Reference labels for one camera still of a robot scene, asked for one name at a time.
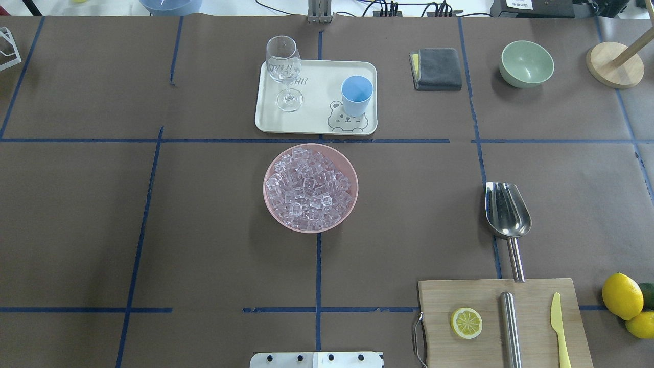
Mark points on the yellow plastic knife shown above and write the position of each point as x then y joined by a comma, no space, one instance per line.
556,321

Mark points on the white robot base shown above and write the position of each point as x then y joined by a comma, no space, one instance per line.
318,359

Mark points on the pink bowl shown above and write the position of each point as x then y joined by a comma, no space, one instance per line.
271,204

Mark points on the green avocado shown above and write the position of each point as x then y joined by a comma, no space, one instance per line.
647,290

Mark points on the light blue plastic cup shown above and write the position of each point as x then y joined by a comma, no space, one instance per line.
356,93

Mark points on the white bear tray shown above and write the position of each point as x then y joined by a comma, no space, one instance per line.
322,110

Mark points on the whole yellow lemon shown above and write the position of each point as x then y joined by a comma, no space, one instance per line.
622,296

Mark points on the green bowl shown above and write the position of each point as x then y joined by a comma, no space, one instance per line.
526,64

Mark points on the lemon half slice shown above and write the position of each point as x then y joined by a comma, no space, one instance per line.
466,323

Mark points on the wooden stand with pole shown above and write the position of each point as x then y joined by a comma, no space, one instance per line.
613,63

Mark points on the clear wine glass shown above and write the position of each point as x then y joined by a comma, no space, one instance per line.
283,64

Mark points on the steel cylinder rod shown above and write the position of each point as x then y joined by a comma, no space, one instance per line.
511,331

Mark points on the wooden cutting board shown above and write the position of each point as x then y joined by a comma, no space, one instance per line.
537,339

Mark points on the metal ice scoop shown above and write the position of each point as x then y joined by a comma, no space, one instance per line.
508,216

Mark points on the pile of clear ice cubes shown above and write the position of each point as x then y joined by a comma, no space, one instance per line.
309,187

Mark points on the white wire cup rack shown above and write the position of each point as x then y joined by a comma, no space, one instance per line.
10,55

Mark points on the grey folded cloth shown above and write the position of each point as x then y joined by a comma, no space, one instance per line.
436,69

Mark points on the blue bowl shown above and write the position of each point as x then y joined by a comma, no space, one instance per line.
171,7

